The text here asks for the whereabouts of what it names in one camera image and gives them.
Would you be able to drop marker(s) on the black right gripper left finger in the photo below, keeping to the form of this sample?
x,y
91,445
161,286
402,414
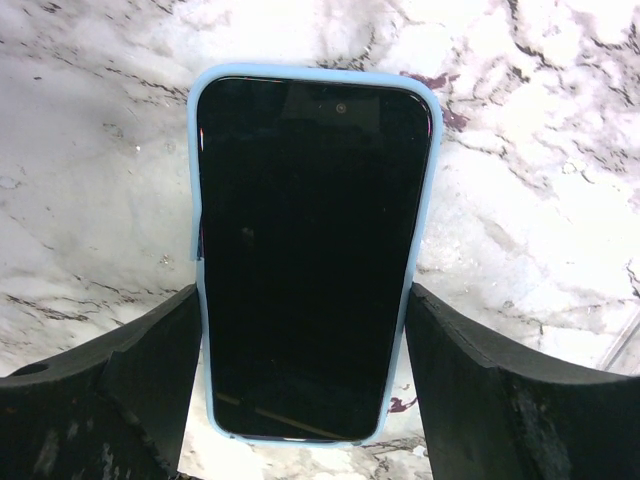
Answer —
x,y
114,407

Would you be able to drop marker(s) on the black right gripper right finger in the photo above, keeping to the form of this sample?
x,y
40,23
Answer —
x,y
492,408

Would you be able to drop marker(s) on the blue cased phone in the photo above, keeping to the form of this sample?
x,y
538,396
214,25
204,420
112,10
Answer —
x,y
310,192

